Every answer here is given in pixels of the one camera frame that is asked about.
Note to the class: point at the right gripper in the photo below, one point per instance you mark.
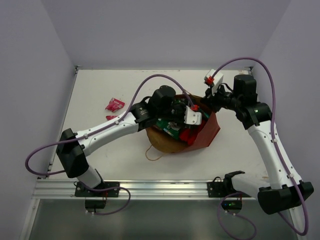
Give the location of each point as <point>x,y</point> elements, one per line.
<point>210,99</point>

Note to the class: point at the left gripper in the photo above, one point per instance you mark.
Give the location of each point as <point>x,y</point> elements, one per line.
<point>180,111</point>

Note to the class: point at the dark green cookie packet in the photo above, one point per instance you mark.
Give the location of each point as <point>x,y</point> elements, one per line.
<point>171,128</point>

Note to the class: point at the red brown paper bag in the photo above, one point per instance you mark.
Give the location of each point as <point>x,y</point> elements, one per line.
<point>164,143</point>

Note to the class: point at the pink candy packet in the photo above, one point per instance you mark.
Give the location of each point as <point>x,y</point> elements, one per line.
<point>114,105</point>

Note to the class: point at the teal snack packet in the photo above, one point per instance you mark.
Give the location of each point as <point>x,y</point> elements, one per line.
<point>205,115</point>

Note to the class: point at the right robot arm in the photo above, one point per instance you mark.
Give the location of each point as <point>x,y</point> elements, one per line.
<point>285,188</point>

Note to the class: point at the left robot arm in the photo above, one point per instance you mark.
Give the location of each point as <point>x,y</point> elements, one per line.
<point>75,147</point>

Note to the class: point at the red snack packet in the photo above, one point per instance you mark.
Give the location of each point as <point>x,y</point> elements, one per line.
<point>189,135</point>

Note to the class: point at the small red candy packet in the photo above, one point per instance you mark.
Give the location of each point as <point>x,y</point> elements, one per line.
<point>110,117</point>

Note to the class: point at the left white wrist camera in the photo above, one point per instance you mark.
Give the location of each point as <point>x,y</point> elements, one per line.
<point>192,117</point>

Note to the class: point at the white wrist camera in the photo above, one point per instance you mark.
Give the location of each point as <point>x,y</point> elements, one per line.
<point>213,80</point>
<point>192,117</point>

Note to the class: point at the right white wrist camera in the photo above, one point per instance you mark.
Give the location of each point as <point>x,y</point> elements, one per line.
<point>213,80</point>

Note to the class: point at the right black base bracket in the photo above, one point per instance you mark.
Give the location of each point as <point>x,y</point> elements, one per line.
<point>219,187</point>

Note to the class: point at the black base bracket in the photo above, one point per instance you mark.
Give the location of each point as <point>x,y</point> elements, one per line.
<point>96,200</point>
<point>219,187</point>

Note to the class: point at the left black base bracket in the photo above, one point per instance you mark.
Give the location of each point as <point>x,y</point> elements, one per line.
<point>96,200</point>

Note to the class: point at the aluminium mounting rail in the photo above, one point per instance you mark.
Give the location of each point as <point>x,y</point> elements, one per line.
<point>138,189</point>

